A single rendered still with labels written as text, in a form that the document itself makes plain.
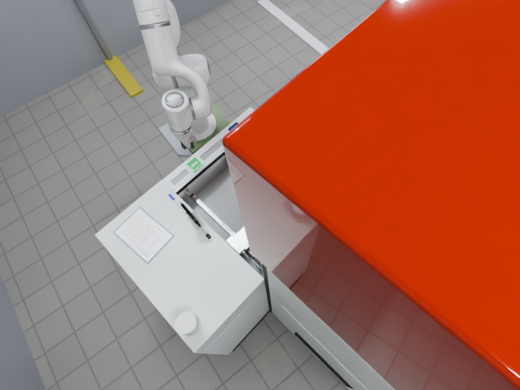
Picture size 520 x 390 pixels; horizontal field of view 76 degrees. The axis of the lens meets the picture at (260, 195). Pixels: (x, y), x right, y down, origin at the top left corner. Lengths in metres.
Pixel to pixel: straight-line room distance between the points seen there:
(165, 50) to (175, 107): 0.16
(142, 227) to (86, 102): 2.14
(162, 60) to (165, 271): 0.75
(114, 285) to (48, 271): 0.49
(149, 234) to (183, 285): 0.26
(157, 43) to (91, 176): 1.96
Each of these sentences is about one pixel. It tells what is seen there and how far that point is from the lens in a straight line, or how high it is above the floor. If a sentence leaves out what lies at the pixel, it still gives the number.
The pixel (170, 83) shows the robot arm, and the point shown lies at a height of 1.24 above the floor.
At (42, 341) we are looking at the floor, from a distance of 2.67.
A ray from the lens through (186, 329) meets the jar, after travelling 1.21.
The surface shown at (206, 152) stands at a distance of 1.55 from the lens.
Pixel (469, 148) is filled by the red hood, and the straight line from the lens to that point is 0.56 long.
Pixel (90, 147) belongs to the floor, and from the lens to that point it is 3.10.
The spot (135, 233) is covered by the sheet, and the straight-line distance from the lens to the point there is 1.45.
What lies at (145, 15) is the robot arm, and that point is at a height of 1.62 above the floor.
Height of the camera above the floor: 2.23
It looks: 64 degrees down
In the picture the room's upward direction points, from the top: 6 degrees counter-clockwise
